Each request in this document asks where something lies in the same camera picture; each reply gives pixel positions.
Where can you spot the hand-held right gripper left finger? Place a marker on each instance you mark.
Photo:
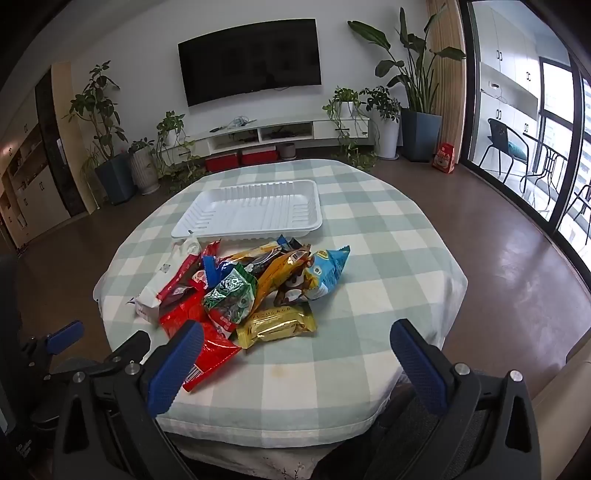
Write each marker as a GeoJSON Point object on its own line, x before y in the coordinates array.
{"type": "Point", "coordinates": [178, 364]}

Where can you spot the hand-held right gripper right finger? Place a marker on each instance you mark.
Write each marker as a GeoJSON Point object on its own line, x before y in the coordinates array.
{"type": "Point", "coordinates": [418, 369]}

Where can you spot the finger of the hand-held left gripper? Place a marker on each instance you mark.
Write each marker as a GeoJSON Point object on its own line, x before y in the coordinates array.
{"type": "Point", "coordinates": [131, 348]}
{"type": "Point", "coordinates": [64, 336]}

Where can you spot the large red snack packet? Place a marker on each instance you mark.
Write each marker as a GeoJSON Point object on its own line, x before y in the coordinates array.
{"type": "Point", "coordinates": [217, 350]}

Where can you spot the pink cartoon snack packet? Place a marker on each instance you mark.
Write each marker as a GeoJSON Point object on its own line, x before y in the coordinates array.
{"type": "Point", "coordinates": [161, 286]}

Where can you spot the green red-ended snack packet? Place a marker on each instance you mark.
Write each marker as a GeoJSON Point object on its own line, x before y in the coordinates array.
{"type": "Point", "coordinates": [231, 295]}

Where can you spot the blue red-logo cake packet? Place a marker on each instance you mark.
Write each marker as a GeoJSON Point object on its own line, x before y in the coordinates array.
{"type": "Point", "coordinates": [210, 270]}

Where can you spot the gold wafer packet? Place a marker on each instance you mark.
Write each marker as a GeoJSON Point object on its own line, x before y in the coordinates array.
{"type": "Point", "coordinates": [277, 325]}

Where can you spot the light blue snack packet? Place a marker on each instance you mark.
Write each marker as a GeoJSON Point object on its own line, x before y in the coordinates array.
{"type": "Point", "coordinates": [328, 272]}

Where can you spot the orange snack packet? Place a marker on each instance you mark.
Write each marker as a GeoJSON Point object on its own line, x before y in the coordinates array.
{"type": "Point", "coordinates": [249, 253]}

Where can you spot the yellow snack packet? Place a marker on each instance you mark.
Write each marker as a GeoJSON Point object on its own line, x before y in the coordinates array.
{"type": "Point", "coordinates": [277, 272]}

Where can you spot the small black snack packet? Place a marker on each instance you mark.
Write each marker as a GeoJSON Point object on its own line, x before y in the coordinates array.
{"type": "Point", "coordinates": [290, 243]}

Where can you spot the white plastic tray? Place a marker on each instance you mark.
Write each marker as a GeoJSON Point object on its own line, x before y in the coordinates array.
{"type": "Point", "coordinates": [249, 212]}

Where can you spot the white floral table skirt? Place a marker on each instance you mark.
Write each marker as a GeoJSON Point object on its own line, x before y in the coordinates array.
{"type": "Point", "coordinates": [258, 461]}

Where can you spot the beige sofa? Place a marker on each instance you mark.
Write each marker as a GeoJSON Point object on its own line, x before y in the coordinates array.
{"type": "Point", "coordinates": [568, 406]}

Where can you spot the tall potted tree dark pot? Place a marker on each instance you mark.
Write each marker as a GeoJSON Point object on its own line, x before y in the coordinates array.
{"type": "Point", "coordinates": [115, 180]}

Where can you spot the small plant white ribbed pot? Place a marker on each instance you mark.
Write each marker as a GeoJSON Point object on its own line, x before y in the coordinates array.
{"type": "Point", "coordinates": [144, 170]}

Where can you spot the red gift bag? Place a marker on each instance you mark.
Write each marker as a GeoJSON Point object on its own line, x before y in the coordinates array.
{"type": "Point", "coordinates": [444, 159]}

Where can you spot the trailing pothos small white pot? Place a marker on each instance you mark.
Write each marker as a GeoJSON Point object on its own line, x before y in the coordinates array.
{"type": "Point", "coordinates": [347, 108]}
{"type": "Point", "coordinates": [171, 137]}

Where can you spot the white TV cabinet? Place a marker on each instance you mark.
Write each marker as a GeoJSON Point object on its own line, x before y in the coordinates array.
{"type": "Point", "coordinates": [231, 138]}

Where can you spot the bushy plant tall white pot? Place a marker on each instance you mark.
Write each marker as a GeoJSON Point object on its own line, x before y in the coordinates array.
{"type": "Point", "coordinates": [385, 138]}

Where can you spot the large-leaf plant dark blue pot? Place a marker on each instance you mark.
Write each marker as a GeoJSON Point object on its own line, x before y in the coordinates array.
{"type": "Point", "coordinates": [420, 136]}

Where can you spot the black balcony chair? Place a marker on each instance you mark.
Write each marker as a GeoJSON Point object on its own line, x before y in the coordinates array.
{"type": "Point", "coordinates": [581, 198]}
{"type": "Point", "coordinates": [501, 134]}

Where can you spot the small grey empty pot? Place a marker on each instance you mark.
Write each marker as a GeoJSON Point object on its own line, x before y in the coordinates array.
{"type": "Point", "coordinates": [287, 151]}

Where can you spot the glass balcony table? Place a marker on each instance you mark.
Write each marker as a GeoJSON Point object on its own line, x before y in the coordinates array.
{"type": "Point", "coordinates": [547, 154]}

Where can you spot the white balcony cabinets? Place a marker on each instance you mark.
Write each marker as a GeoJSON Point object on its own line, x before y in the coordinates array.
{"type": "Point", "coordinates": [508, 55]}

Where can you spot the beige curtain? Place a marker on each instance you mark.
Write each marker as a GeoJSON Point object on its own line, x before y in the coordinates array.
{"type": "Point", "coordinates": [445, 27]}

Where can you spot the wooden wall cabinet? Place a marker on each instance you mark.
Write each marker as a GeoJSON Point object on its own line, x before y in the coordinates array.
{"type": "Point", "coordinates": [46, 161]}

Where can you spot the black sliding door frame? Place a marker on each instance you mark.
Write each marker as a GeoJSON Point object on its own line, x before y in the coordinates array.
{"type": "Point", "coordinates": [473, 92]}

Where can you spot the wall television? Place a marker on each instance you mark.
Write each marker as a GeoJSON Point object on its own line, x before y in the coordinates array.
{"type": "Point", "coordinates": [249, 60]}

